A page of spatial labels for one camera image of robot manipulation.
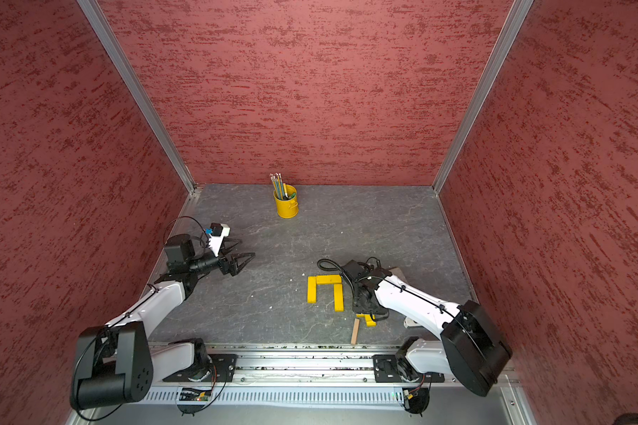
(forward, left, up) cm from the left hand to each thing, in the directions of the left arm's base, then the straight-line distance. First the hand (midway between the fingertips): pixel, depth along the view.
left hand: (247, 252), depth 83 cm
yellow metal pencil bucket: (+25, -9, -8) cm, 28 cm away
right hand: (-15, -39, -12) cm, 44 cm away
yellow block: (-7, -21, -14) cm, 26 cm away
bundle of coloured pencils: (+30, -6, -1) cm, 31 cm away
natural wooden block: (-22, -35, -13) cm, 43 cm away
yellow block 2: (-10, -30, -14) cm, 34 cm away
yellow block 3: (-3, -27, -14) cm, 30 cm away
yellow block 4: (-17, -39, -12) cm, 44 cm away
